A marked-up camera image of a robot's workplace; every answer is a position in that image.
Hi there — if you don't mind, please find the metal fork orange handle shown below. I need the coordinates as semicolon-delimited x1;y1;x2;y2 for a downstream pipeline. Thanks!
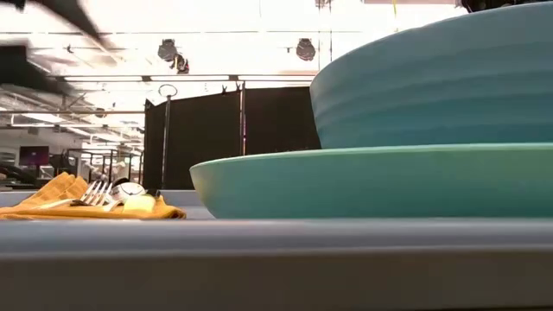
36;180;115;211

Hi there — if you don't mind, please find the metal knife cream handle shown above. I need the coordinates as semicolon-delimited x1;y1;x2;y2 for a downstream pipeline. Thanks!
103;188;162;213

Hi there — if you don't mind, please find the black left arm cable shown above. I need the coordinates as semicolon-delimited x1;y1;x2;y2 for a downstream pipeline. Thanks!
0;162;38;187

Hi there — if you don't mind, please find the purple lit background monitor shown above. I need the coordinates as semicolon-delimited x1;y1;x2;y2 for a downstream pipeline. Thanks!
18;145;50;168

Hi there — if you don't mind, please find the yellow cloth napkin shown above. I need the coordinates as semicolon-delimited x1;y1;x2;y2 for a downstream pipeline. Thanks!
0;171;188;221

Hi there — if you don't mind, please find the black pole with ring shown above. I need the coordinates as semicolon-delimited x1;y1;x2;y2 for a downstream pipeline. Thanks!
156;83;179;190

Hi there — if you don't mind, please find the black partition screen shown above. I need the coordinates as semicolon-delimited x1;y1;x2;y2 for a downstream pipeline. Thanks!
143;86;323;191

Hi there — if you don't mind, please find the black ceiling cable reel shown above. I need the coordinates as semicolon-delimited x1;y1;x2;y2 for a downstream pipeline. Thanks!
295;37;317;62
156;38;179;62

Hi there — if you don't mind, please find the blue ribbed plastic bowl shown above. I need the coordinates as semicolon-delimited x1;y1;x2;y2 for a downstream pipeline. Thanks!
309;2;553;150

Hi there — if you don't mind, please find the background black workstation frame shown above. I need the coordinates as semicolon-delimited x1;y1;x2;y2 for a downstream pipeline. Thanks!
64;148;145;185

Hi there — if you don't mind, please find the black hanging ceiling fixture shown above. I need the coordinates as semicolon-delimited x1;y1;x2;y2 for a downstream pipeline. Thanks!
171;52;191;75

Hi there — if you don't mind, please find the metal spoon orange handle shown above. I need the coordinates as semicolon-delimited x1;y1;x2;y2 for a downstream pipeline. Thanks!
110;181;148;202

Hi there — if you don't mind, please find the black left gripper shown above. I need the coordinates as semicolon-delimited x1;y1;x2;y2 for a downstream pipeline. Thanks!
0;41;75;96

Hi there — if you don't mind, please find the teal plastic plate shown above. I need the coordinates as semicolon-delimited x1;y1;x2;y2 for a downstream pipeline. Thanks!
188;143;553;219

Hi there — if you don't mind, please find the blue plastic tray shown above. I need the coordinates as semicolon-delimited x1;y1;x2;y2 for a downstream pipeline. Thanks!
0;188;553;311

